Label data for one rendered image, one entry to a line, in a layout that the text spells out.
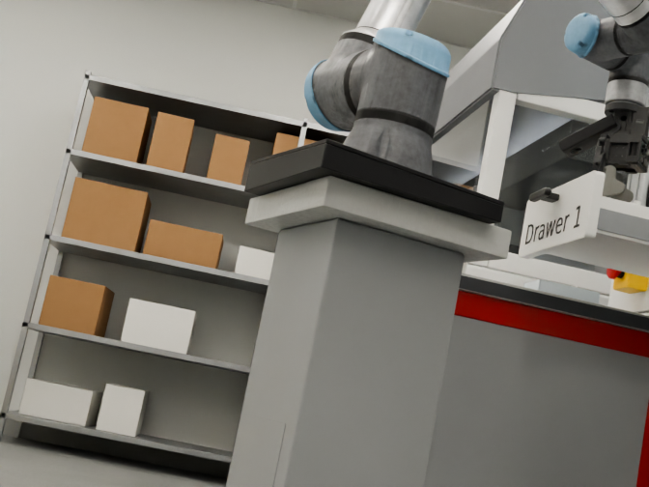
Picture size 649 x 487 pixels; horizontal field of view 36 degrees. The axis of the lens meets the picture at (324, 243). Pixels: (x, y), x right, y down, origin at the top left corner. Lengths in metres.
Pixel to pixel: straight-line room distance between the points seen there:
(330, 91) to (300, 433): 0.54
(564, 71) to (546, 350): 1.07
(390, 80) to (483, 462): 0.73
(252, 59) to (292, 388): 4.96
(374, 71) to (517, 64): 1.28
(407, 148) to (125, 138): 4.27
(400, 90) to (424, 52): 0.07
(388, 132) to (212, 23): 4.88
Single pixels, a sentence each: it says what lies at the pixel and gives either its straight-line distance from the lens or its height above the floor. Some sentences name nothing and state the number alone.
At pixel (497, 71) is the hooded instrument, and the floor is 1.41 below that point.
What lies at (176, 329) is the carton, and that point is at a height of 0.74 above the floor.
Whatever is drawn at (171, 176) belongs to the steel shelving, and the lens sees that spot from 5.48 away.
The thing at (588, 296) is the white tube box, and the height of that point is 0.79.
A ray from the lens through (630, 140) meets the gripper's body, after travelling 1.93.
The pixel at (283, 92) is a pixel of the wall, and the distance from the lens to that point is 6.12.
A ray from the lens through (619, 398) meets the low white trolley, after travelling 1.92.
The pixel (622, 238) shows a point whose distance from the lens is 1.68.
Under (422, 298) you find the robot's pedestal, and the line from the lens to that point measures 1.35.
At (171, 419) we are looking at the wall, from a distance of 5.86.
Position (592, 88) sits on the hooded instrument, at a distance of 2.77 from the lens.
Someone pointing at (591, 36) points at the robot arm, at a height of 1.22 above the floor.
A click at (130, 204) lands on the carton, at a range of 5.53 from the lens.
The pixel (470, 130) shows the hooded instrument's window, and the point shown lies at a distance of 2.80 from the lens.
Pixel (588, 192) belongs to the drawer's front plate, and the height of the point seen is 0.89.
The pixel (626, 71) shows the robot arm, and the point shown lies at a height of 1.19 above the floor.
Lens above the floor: 0.48
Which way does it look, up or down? 9 degrees up
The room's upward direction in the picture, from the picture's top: 11 degrees clockwise
